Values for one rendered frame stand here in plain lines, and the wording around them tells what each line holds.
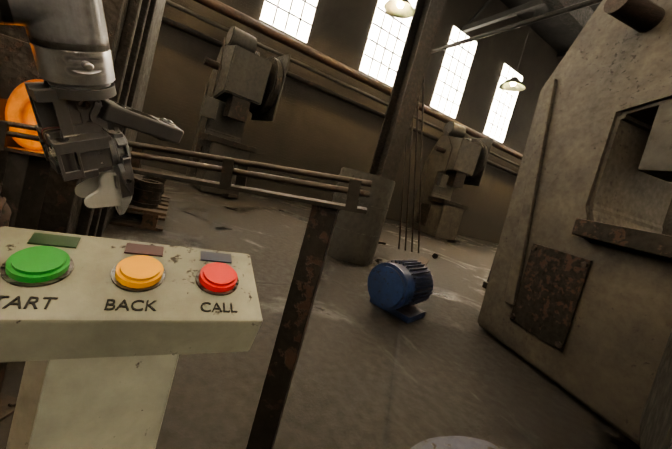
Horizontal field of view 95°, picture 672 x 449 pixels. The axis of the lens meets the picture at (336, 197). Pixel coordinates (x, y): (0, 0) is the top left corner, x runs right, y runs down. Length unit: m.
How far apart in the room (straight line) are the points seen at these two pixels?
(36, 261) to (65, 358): 0.09
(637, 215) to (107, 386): 2.42
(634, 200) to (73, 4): 2.42
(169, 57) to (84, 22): 6.81
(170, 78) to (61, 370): 6.95
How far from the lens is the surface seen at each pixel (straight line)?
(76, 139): 0.52
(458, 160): 8.03
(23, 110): 0.96
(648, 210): 2.52
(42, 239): 0.40
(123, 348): 0.36
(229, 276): 0.37
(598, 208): 2.18
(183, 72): 7.25
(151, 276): 0.35
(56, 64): 0.49
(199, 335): 0.35
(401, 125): 4.65
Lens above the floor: 0.74
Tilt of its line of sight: 3 degrees down
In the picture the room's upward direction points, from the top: 15 degrees clockwise
